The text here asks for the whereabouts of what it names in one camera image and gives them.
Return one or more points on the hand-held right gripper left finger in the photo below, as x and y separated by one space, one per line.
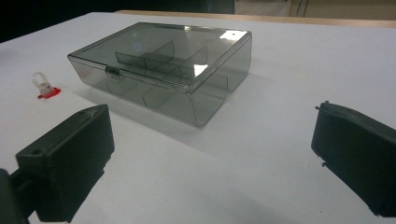
71 161

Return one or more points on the wooden table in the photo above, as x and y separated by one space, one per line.
280 19

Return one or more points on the transparent grey plastic compartment box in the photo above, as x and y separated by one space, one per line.
149 43

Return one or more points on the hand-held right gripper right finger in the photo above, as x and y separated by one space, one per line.
358 155

